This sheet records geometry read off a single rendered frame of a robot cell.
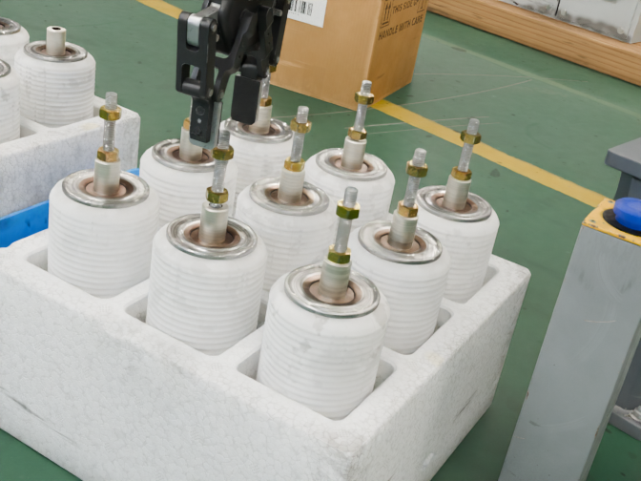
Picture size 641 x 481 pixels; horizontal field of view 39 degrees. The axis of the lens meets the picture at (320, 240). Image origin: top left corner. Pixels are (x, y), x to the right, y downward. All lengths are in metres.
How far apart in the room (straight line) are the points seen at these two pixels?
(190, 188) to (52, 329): 0.18
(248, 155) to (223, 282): 0.26
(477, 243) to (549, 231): 0.67
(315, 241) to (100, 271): 0.19
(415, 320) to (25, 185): 0.51
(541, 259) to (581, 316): 0.63
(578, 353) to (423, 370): 0.14
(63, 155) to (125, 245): 0.34
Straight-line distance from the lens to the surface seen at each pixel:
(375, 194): 0.92
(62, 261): 0.83
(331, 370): 0.70
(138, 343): 0.75
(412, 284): 0.78
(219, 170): 0.73
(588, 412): 0.85
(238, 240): 0.76
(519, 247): 1.46
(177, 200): 0.88
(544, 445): 0.89
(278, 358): 0.71
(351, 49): 1.87
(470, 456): 1.00
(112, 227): 0.79
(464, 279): 0.90
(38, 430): 0.90
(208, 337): 0.76
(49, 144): 1.11
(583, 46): 2.65
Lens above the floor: 0.61
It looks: 27 degrees down
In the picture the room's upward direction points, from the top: 10 degrees clockwise
